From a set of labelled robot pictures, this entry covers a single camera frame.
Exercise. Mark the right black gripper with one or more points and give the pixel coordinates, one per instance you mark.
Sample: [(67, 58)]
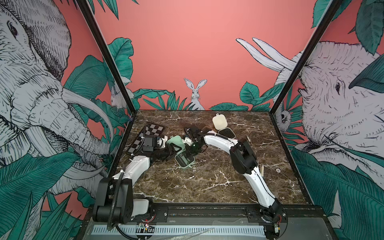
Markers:
[(188, 149)]

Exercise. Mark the mint green clipper case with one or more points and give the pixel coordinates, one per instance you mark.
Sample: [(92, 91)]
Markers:
[(179, 151)]

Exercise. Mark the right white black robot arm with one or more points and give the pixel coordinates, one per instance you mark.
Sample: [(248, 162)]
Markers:
[(244, 162)]

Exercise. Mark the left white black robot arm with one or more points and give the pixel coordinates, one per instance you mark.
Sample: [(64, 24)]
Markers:
[(115, 203)]

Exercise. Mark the cream clipper case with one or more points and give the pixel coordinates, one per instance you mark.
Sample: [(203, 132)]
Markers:
[(221, 125)]

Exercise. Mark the black white checkerboard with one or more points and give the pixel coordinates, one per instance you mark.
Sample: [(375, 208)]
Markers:
[(149, 129)]

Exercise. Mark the white perforated strip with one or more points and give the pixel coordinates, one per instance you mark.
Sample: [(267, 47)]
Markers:
[(163, 230)]

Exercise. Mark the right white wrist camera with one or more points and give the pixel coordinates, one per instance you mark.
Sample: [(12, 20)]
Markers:
[(188, 141)]

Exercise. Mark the black aluminium front rail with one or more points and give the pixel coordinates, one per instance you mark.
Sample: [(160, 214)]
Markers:
[(164, 212)]

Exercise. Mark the left black frame post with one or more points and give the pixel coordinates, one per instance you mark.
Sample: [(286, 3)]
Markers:
[(97, 34)]

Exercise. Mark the black frame post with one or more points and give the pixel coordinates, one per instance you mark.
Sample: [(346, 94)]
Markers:
[(325, 20), (97, 34)]

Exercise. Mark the right black frame post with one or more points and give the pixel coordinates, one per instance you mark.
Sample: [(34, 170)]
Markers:
[(325, 20)]

